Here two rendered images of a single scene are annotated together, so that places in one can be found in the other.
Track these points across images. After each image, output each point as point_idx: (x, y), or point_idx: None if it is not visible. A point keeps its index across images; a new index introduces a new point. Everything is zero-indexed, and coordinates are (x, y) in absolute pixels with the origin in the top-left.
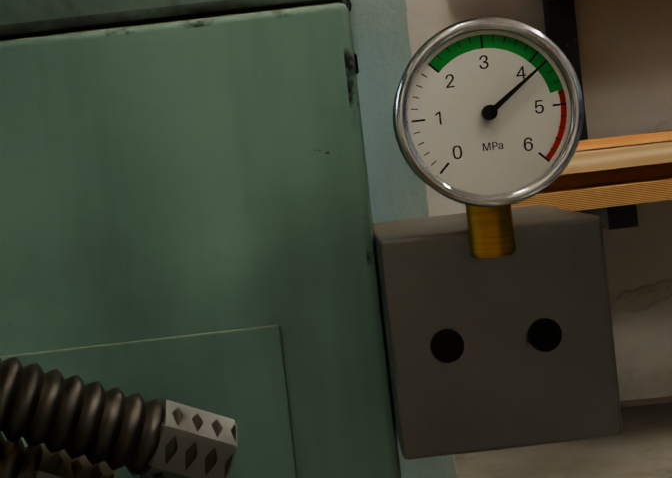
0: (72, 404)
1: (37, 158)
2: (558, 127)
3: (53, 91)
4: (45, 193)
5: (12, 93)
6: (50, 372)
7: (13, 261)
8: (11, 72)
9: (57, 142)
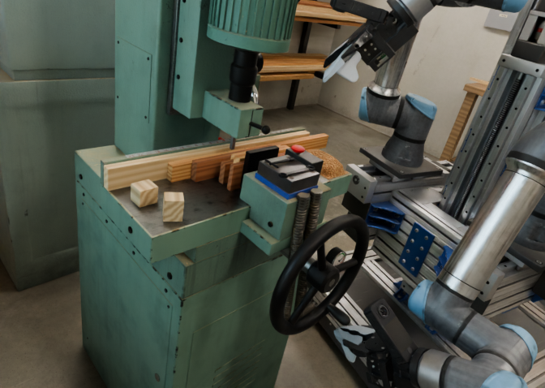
0: (312, 309)
1: (283, 266)
2: (342, 260)
3: (287, 258)
4: (282, 270)
5: (283, 260)
6: (309, 306)
7: (276, 279)
8: (284, 257)
9: (285, 264)
